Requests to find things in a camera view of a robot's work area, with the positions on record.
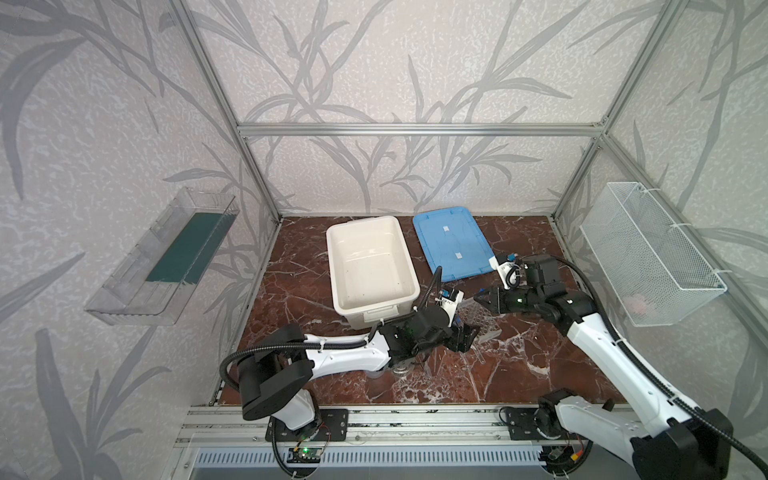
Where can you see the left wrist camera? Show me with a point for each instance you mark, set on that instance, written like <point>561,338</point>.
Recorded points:
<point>450,300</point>

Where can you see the clear test tube rack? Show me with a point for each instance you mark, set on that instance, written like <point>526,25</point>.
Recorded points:
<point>473,314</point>

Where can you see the small glass flask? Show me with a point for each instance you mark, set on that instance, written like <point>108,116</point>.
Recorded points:
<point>403,368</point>

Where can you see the white plastic tub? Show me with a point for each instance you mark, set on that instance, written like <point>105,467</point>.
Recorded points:
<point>371,271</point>

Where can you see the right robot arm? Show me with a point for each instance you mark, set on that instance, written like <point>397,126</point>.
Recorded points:
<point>666,435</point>

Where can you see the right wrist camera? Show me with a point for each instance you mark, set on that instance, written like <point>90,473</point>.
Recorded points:
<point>508,270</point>

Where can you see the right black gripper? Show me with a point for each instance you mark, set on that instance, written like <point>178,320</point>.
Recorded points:
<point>501,298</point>

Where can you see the aluminium frame rail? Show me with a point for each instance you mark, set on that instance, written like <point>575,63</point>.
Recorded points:
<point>369,426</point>

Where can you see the blue plastic lid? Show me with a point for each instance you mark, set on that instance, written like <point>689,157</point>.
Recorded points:
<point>451,239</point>

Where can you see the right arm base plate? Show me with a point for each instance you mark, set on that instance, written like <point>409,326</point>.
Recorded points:
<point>521,423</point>

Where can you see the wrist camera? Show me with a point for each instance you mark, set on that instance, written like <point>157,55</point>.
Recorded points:
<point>450,300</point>
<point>508,270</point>

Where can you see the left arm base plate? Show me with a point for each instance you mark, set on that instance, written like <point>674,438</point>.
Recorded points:
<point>331,426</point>

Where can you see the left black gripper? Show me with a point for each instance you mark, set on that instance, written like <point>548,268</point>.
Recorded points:
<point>453,334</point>

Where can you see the green circuit board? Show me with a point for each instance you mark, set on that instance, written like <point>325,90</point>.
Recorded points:
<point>304,455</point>

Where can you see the white wire mesh basket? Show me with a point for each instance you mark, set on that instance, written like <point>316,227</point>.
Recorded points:
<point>642,250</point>

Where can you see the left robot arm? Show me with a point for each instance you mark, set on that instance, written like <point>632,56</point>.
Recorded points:
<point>271,377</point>

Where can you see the clear acrylic wall shelf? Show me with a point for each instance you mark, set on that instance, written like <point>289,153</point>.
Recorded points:
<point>155,281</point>

